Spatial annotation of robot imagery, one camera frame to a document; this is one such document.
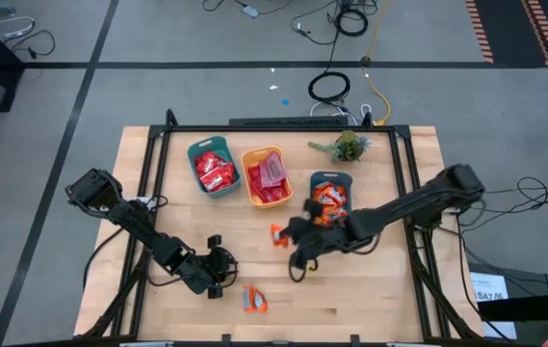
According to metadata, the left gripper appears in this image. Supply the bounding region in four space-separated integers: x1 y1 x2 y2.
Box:
176 234 224 300

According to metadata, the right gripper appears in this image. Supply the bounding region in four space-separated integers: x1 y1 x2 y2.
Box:
280 219 352 271

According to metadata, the red Twizzlers candy pack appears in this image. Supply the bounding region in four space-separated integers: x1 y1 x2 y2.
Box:
248 164 265 200
259 185 288 204

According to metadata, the pink translucent candy pack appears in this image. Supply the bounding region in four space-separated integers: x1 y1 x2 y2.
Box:
259 151 288 188

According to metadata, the grey-blue plastic bin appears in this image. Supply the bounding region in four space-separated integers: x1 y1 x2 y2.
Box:
309 171 354 227

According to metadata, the yellow plastic bin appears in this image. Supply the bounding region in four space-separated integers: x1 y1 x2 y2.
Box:
240 146 294 209

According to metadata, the artificial green plant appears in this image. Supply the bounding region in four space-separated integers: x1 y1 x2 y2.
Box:
307 129 371 164

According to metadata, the teal plastic bin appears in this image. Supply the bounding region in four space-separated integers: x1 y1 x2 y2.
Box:
187 135 243 199

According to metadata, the black bar behind table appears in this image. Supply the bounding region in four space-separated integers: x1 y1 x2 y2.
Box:
227 116 351 128

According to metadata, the white paper sign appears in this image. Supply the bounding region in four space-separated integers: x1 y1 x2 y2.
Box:
469 272 518 340

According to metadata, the black side table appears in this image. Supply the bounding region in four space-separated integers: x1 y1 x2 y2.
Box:
468 262 548 347

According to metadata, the black orange-striped floor mat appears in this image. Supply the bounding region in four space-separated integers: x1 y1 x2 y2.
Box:
464 0 548 68

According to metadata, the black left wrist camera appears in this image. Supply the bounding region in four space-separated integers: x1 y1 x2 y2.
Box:
210 249 239 283

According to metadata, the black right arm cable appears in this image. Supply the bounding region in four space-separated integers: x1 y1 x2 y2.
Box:
287 250 321 283

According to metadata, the white floor cable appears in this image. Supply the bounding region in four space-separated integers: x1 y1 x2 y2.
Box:
309 100 374 127

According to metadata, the black coiled floor cable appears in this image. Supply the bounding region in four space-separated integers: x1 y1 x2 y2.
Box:
333 7 370 39
307 70 352 104

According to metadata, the yellow floor cable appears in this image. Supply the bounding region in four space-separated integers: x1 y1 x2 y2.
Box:
360 0 394 127

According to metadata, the white power strip cable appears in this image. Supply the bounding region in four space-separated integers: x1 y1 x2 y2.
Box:
0 15 37 40

